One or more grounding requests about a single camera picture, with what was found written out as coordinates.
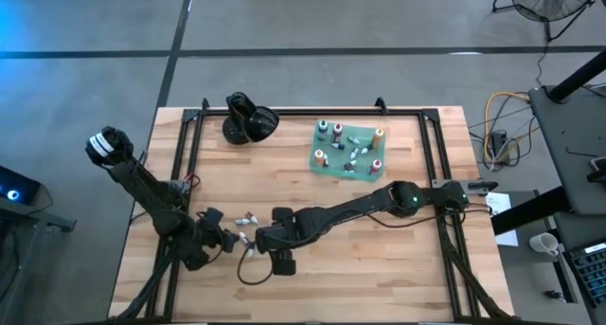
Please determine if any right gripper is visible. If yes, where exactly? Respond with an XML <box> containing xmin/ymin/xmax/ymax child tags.
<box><xmin>256</xmin><ymin>206</ymin><xmax>328</xmax><ymax>277</ymax></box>

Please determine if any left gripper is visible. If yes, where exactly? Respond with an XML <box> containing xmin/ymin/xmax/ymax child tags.
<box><xmin>183</xmin><ymin>207</ymin><xmax>241</xmax><ymax>272</ymax></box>

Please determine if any teal translucent plastic bin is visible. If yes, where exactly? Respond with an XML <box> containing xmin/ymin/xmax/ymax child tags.
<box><xmin>308</xmin><ymin>119</ymin><xmax>388</xmax><ymax>183</ymax></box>

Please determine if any black desk lamp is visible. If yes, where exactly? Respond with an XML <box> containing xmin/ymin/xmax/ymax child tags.
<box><xmin>221</xmin><ymin>91</ymin><xmax>280</xmax><ymax>146</ymax></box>

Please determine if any black box blue light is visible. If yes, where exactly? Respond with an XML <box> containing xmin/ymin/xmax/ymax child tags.
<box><xmin>0</xmin><ymin>165</ymin><xmax>77</xmax><ymax>234</ymax></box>

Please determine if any white paper sheet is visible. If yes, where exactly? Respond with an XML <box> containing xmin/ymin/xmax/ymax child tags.
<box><xmin>483</xmin><ymin>190</ymin><xmax>520</xmax><ymax>248</ymax></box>

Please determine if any black power strip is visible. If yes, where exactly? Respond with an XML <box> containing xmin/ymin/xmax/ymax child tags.
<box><xmin>490</xmin><ymin>130</ymin><xmax>511</xmax><ymax>166</ymax></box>

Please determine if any black metal beam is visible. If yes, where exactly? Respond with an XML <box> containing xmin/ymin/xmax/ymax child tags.
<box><xmin>490</xmin><ymin>186</ymin><xmax>572</xmax><ymax>237</ymax></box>

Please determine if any white mug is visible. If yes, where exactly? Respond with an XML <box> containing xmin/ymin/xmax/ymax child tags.
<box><xmin>528</xmin><ymin>231</ymin><xmax>561</xmax><ymax>258</ymax></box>

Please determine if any grey side table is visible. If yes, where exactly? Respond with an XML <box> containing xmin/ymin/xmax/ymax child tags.
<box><xmin>527</xmin><ymin>85</ymin><xmax>606</xmax><ymax>217</ymax></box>

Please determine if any black laptop keyboard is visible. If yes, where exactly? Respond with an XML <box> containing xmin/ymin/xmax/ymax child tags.
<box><xmin>562</xmin><ymin>242</ymin><xmax>606</xmax><ymax>310</ymax></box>

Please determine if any black metal pole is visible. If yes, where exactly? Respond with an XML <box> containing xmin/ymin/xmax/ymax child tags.
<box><xmin>547</xmin><ymin>48</ymin><xmax>606</xmax><ymax>103</ymax></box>

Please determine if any black aluminium table frame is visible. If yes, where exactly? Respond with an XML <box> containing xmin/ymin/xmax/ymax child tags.
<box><xmin>144</xmin><ymin>96</ymin><xmax>503</xmax><ymax>324</ymax></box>

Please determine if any yellow cable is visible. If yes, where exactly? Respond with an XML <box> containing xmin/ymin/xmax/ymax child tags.
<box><xmin>482</xmin><ymin>90</ymin><xmax>531</xmax><ymax>170</ymax></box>

